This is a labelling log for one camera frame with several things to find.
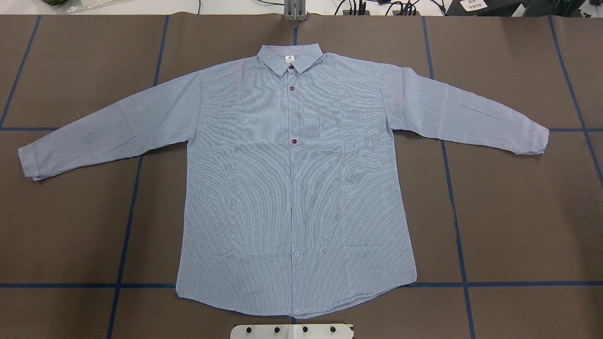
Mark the light blue striped shirt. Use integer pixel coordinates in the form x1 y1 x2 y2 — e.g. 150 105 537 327
18 44 549 318

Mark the grey orange connector hub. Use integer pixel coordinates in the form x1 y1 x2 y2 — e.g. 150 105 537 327
336 0 370 16
386 0 420 16

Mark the white mounting plate with bolts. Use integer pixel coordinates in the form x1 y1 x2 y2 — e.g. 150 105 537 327
230 323 355 339

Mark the black box with white label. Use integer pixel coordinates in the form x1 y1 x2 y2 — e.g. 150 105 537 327
444 0 523 17

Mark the clear plastic MINI bag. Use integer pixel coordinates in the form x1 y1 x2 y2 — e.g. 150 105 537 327
63 0 116 13

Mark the green folded cloth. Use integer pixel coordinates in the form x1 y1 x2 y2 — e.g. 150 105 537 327
42 0 66 6

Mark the grey metal bracket post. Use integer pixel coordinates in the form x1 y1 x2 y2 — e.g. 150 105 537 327
284 0 307 22

